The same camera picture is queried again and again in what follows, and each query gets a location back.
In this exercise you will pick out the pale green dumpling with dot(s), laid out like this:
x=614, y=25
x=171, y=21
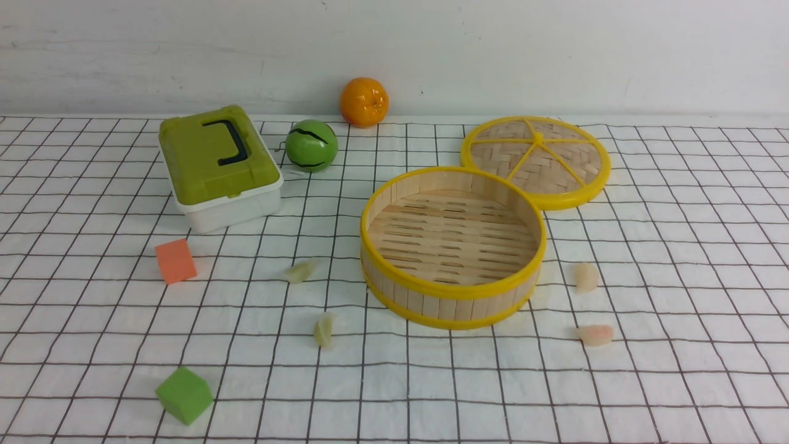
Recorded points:
x=301, y=271

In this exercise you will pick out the light green dumpling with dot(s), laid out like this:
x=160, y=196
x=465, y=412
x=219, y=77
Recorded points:
x=323, y=330

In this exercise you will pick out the white dumpling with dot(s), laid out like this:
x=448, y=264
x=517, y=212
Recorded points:
x=586, y=277

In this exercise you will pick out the pink dumpling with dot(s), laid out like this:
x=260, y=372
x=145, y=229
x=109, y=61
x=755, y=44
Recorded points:
x=595, y=335

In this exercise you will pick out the bamboo steamer tray yellow rim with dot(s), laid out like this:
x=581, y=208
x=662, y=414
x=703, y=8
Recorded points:
x=452, y=248

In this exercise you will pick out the woven bamboo steamer lid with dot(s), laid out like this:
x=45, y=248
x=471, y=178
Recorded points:
x=559, y=165

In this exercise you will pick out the green watermelon toy ball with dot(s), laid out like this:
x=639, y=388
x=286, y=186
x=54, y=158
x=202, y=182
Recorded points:
x=311, y=145

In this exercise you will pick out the orange toy fruit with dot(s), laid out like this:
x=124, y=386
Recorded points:
x=364, y=102

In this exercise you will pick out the green lidded storage box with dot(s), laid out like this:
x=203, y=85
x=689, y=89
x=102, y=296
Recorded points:
x=220, y=170

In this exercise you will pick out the orange foam cube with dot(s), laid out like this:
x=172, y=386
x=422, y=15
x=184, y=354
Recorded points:
x=175, y=261

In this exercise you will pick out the green foam cube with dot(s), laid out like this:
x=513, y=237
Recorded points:
x=184, y=395

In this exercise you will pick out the white checkered tablecloth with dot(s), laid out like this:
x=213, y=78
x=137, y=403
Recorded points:
x=689, y=237

